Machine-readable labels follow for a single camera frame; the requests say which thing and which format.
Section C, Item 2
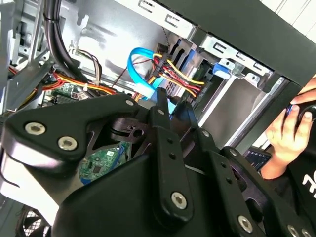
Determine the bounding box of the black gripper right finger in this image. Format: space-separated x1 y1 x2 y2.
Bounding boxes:
177 101 314 237

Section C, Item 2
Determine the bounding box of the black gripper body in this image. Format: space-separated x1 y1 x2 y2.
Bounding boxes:
50 153 237 237

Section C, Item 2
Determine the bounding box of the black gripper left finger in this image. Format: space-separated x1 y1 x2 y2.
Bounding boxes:
0 87 195 224

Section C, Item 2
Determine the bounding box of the blue SATA wire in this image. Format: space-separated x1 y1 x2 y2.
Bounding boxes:
127 47 178 117

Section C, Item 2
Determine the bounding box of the red yellow disk power wire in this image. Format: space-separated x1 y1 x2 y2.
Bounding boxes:
148 53 207 99

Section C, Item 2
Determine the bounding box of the person's hand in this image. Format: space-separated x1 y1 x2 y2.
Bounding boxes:
261 78 316 180

